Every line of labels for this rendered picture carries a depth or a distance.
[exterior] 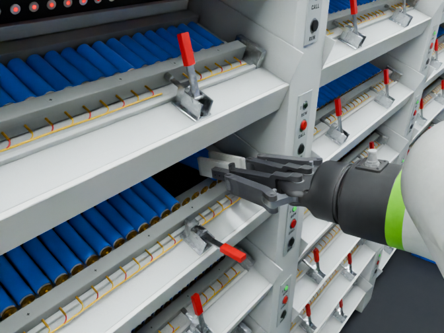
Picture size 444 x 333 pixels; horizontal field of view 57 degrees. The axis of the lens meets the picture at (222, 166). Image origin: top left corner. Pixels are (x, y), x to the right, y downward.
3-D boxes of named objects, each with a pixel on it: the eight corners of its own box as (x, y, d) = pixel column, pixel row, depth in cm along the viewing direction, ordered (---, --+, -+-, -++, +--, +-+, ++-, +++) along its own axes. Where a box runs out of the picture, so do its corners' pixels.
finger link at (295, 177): (306, 199, 54) (301, 205, 53) (234, 186, 60) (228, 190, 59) (304, 173, 52) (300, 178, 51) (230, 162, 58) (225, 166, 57)
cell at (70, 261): (52, 234, 52) (83, 269, 50) (38, 241, 51) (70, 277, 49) (52, 225, 51) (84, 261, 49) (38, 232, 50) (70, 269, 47)
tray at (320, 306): (369, 259, 148) (390, 236, 139) (277, 382, 107) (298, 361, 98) (324, 222, 155) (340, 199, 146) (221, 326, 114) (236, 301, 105)
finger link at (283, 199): (317, 199, 52) (300, 220, 48) (280, 192, 55) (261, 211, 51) (316, 182, 51) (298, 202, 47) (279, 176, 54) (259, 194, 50)
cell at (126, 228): (106, 205, 58) (135, 236, 55) (94, 211, 56) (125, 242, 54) (106, 197, 56) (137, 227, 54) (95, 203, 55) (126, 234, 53)
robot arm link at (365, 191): (382, 268, 45) (410, 228, 51) (386, 172, 40) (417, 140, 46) (332, 252, 49) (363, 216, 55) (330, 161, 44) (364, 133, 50)
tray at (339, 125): (406, 104, 119) (435, 62, 110) (298, 192, 78) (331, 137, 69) (347, 67, 126) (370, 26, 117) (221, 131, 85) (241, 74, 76)
